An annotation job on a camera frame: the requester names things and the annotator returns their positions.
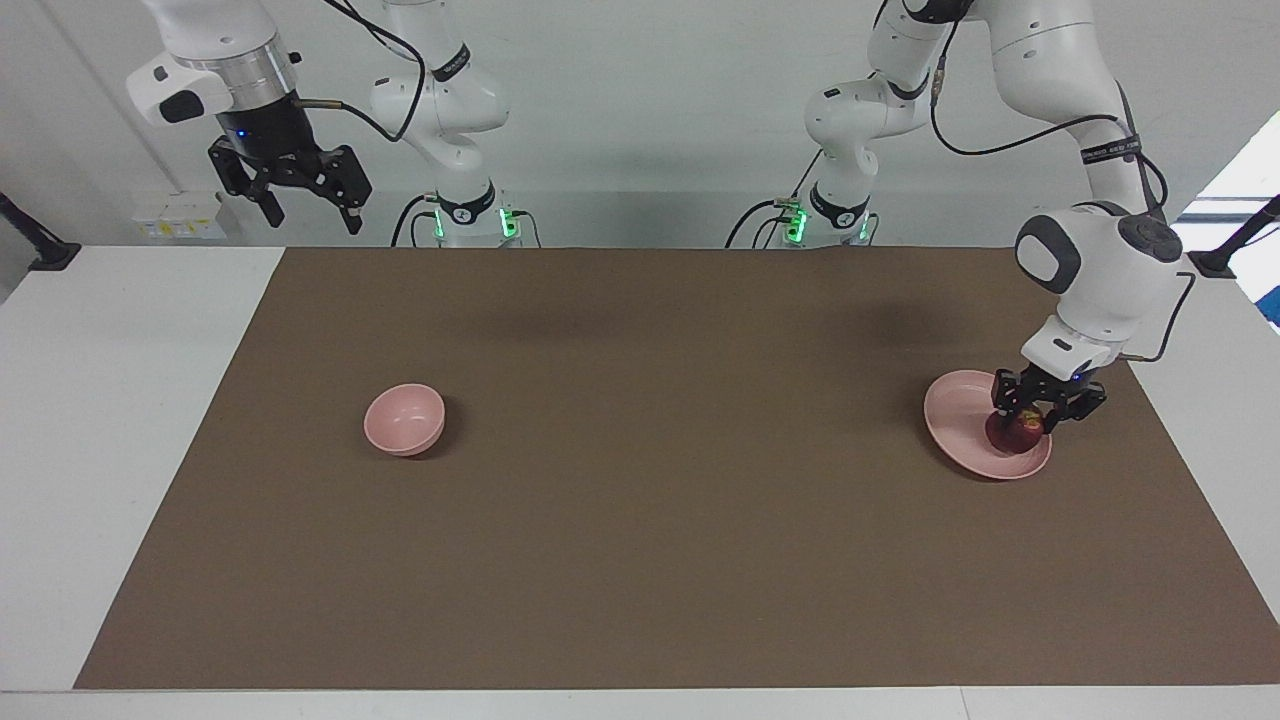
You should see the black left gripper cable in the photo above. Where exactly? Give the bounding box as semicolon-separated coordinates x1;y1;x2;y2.
928;20;1198;363

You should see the white wall outlet box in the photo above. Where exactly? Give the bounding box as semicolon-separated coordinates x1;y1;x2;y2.
132;192;241;241

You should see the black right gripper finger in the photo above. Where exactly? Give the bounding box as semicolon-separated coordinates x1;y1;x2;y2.
300;145;373;236
208;140;286;229

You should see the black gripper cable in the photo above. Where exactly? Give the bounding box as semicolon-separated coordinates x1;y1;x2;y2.
293;0;429;143
928;20;1198;363

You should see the dark red apple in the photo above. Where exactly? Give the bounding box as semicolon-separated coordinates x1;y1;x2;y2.
985;405;1047;456

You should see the black clamp post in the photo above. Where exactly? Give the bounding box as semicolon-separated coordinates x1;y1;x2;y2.
1188;195;1280;279
0;190;83;273

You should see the pink bowl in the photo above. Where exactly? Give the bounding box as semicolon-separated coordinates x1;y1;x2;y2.
363;383;447;458

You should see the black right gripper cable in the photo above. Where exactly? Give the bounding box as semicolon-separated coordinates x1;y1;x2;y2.
293;0;429;143

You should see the pink round plate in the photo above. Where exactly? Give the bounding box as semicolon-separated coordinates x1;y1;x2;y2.
923;370;1054;482

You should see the brown table mat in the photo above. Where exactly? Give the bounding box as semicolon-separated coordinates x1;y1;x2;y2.
73;247;1280;691

